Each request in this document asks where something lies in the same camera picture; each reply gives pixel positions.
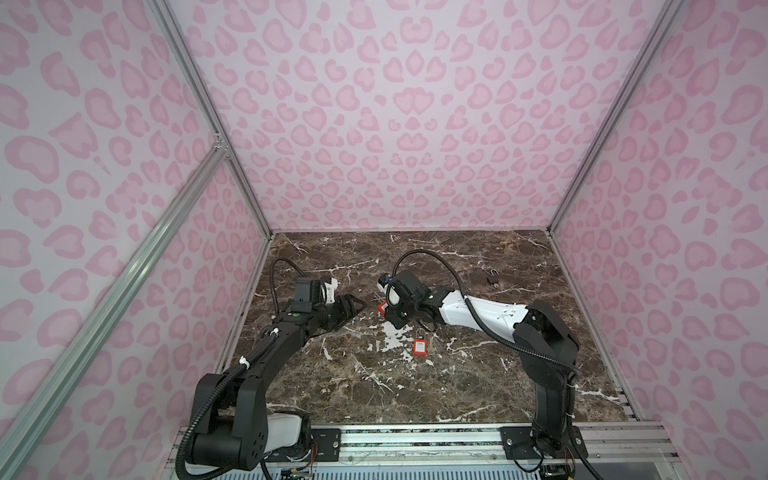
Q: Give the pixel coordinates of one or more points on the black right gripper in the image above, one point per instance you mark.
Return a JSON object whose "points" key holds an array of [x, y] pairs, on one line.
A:
{"points": [[392, 317]]}

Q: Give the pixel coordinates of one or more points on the aluminium diagonal frame bar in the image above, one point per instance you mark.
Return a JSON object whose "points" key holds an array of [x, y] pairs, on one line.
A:
{"points": [[39, 413]]}

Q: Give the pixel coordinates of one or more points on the aluminium frame post right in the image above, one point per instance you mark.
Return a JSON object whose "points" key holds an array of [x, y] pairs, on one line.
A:
{"points": [[670, 15]]}

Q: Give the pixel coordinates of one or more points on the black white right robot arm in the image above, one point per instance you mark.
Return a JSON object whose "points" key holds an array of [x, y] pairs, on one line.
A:
{"points": [[546, 346]]}

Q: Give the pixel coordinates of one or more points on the aluminium frame post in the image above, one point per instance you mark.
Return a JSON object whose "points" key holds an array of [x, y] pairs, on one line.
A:
{"points": [[670, 15], [173, 33]]}

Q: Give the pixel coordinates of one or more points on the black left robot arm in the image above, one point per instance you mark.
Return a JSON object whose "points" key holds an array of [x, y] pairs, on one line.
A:
{"points": [[230, 427]]}

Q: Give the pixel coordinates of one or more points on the small black padlock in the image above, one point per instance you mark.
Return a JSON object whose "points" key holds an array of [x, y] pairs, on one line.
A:
{"points": [[493, 277]]}

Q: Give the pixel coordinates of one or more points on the aluminium frame post left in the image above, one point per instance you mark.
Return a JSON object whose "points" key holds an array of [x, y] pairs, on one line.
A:
{"points": [[173, 33]]}

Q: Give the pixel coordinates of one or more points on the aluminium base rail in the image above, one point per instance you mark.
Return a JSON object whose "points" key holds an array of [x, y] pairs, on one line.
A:
{"points": [[617, 450]]}

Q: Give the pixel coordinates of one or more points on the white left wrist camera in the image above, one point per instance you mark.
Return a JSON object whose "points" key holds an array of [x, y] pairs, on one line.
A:
{"points": [[329, 286]]}

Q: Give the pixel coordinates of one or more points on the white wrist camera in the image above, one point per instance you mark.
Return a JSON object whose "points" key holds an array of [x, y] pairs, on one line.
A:
{"points": [[329, 286], [384, 284]]}

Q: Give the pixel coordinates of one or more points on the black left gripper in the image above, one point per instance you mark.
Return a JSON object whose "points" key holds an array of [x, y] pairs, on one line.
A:
{"points": [[346, 308]]}

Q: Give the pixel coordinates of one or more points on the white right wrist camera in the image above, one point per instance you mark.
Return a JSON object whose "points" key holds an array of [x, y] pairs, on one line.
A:
{"points": [[384, 284]]}

